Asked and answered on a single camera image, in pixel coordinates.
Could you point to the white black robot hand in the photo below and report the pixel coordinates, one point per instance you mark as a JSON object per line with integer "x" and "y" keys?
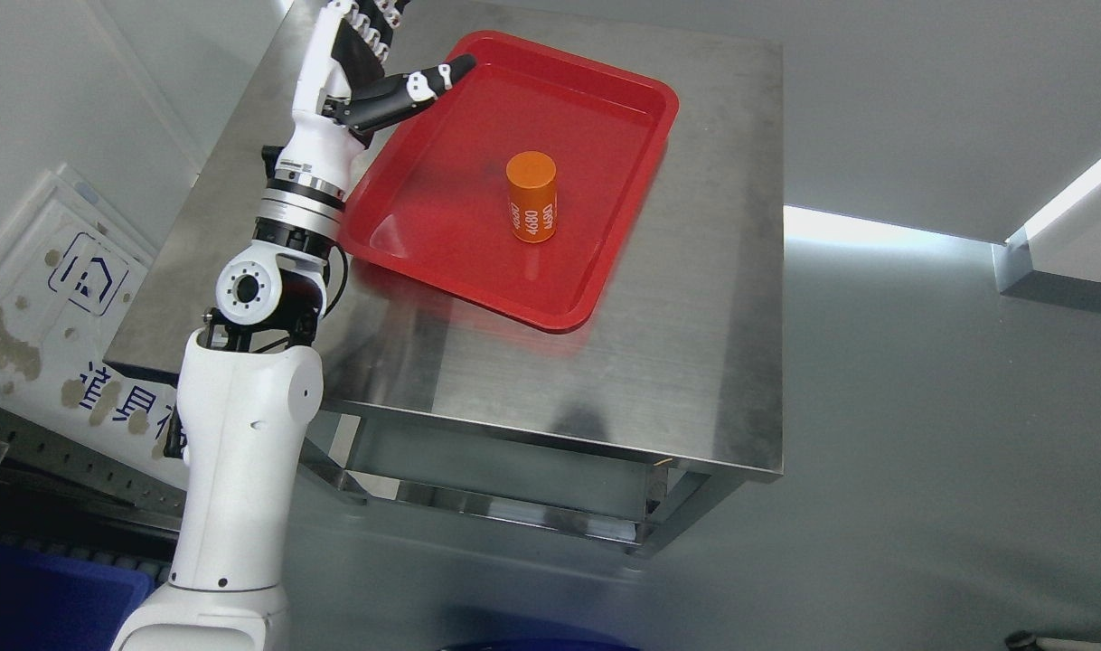
{"x": 343, "y": 96}

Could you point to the orange cylindrical capacitor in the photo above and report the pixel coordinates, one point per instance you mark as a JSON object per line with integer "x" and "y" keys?
{"x": 532, "y": 194}

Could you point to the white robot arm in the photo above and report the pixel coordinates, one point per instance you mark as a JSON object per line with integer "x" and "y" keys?
{"x": 250, "y": 383}

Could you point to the steel flow rack shelf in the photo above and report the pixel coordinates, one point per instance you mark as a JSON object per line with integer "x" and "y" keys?
{"x": 61, "y": 498}

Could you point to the red plastic tray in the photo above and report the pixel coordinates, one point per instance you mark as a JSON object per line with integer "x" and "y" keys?
{"x": 432, "y": 205}

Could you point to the white sign board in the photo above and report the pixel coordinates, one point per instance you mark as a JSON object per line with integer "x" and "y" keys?
{"x": 70, "y": 267}

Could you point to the stainless steel table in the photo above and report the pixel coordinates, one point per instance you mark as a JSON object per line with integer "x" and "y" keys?
{"x": 668, "y": 397}

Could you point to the blue bin lower middle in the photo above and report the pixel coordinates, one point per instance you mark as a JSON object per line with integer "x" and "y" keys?
{"x": 54, "y": 603}

